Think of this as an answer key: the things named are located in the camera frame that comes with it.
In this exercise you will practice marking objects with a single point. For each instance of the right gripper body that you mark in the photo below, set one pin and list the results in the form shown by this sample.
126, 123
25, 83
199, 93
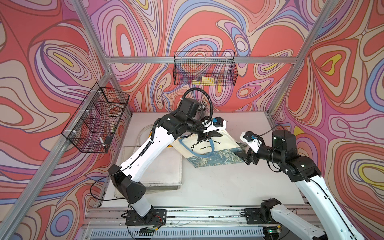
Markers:
251, 155

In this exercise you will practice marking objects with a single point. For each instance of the black cup of sticks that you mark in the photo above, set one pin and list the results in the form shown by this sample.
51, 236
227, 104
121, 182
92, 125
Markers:
203, 107

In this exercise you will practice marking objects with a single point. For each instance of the white yellow-handled bag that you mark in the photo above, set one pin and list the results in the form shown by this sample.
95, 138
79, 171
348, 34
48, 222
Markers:
166, 169

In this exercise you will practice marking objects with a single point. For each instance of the aluminium frame post left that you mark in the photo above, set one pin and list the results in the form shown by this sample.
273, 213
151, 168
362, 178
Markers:
109, 76

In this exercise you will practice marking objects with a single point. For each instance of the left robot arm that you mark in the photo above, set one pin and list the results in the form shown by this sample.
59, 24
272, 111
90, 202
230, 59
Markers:
167, 129

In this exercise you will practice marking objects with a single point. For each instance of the aluminium frame post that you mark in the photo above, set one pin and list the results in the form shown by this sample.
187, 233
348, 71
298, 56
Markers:
109, 76
313, 33

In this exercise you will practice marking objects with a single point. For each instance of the black wire basket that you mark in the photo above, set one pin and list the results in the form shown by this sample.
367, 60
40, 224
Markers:
93, 128
225, 72

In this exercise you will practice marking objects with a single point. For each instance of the aluminium frame post right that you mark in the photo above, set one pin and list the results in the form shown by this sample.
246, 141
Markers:
313, 33

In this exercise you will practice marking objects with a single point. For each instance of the yellow sticky notes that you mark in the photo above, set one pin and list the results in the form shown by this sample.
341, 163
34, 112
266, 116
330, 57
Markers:
203, 81

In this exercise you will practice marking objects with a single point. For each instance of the cream blue-handled tote bag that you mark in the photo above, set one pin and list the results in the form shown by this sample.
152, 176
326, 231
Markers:
216, 151

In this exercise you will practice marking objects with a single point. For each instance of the aluminium frame crossbar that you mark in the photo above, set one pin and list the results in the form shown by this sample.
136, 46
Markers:
170, 60

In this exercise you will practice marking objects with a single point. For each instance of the olive green canvas bag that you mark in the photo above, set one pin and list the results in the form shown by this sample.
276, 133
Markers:
163, 188

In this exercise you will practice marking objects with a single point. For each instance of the black wire basket back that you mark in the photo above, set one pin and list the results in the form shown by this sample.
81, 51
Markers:
225, 72

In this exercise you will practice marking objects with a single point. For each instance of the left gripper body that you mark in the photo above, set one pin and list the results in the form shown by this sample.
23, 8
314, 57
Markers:
205, 135

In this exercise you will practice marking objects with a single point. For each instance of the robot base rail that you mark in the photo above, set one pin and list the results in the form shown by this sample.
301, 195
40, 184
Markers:
186, 223

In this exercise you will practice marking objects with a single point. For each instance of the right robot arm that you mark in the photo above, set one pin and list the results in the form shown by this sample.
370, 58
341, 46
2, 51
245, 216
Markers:
305, 174

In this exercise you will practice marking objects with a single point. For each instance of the black wire basket left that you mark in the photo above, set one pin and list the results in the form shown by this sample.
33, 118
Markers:
93, 128

